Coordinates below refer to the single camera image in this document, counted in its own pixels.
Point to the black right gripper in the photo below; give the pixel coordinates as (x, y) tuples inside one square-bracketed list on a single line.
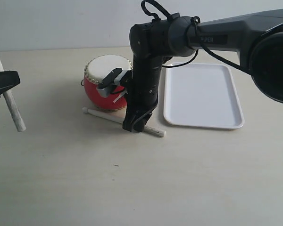
[(143, 92)]

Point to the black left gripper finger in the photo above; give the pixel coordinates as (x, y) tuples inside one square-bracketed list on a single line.
[(8, 80)]

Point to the white drumstick front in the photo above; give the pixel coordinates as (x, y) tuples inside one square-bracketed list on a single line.
[(12, 107)]

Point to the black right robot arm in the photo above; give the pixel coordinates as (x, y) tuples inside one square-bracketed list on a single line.
[(257, 38)]

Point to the small red drum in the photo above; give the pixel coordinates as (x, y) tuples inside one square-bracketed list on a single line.
[(95, 72)]

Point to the white rectangular plastic tray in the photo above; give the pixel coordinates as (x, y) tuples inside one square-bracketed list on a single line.
[(202, 96)]

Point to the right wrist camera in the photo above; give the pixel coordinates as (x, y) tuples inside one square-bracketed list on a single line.
[(114, 83)]

